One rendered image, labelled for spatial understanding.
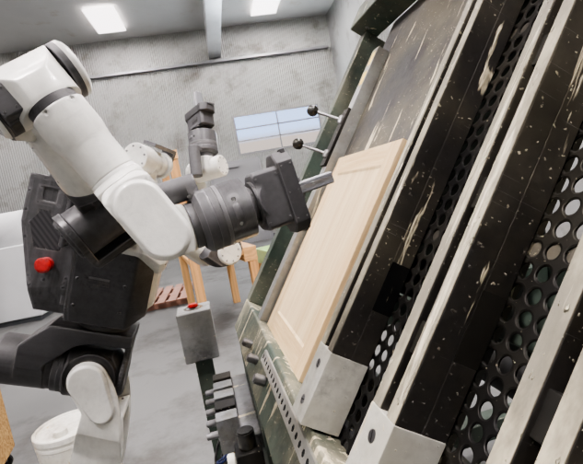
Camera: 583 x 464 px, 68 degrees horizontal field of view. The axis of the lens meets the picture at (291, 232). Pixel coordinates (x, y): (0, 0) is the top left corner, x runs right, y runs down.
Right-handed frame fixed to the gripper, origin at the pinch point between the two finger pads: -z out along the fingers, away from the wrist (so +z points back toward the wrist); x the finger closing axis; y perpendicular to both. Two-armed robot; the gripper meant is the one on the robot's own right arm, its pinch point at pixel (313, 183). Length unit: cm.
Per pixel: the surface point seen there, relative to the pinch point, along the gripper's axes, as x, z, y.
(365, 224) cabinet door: -13.0, -17.2, 21.8
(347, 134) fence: 8, -42, 64
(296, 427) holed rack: -38.8, 13.8, 7.9
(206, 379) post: -58, 25, 94
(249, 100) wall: 207, -320, 1036
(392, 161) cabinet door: -2.2, -27.1, 20.2
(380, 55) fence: 28, -61, 62
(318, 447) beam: -37.8, 13.1, -1.3
